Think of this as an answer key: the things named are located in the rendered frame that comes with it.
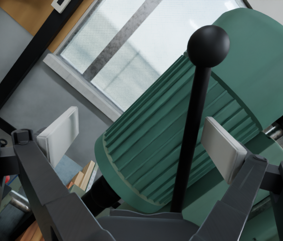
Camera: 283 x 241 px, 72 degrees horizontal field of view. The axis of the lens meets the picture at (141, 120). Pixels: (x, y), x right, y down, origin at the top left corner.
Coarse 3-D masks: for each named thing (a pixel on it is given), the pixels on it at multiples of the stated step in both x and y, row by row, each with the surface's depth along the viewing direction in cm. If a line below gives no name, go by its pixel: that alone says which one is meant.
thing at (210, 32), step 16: (208, 32) 15; (224, 32) 15; (192, 48) 16; (208, 48) 15; (224, 48) 15; (208, 64) 16; (208, 80) 17; (192, 96) 18; (192, 112) 18; (192, 128) 19; (192, 144) 19; (176, 176) 21; (176, 192) 22; (176, 208) 22
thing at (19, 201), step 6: (12, 192) 43; (12, 198) 42; (18, 198) 43; (24, 198) 44; (12, 204) 42; (18, 204) 42; (24, 204) 43; (24, 210) 43; (30, 210) 43; (24, 216) 44; (30, 216) 39; (24, 222) 40; (30, 222) 40; (18, 228) 40; (24, 228) 40; (12, 234) 41; (18, 234) 41
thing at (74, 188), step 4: (72, 188) 41; (76, 188) 42; (80, 188) 43; (76, 192) 41; (80, 192) 42; (84, 192) 43; (80, 196) 41; (108, 208) 45; (104, 212) 43; (108, 212) 44; (96, 216) 41; (100, 216) 42
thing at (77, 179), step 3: (78, 174) 65; (81, 174) 66; (75, 177) 65; (78, 177) 64; (81, 177) 65; (72, 180) 65; (75, 180) 62; (78, 180) 63; (75, 183) 61; (78, 183) 62
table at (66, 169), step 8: (64, 160) 71; (72, 160) 74; (56, 168) 65; (64, 168) 68; (72, 168) 71; (80, 168) 74; (64, 176) 65; (72, 176) 68; (24, 192) 51; (8, 208) 46; (16, 208) 47; (0, 216) 43; (8, 216) 44; (16, 216) 46; (0, 224) 42; (8, 224) 43; (16, 224) 44; (0, 232) 41; (8, 232) 42; (0, 240) 40; (8, 240) 41
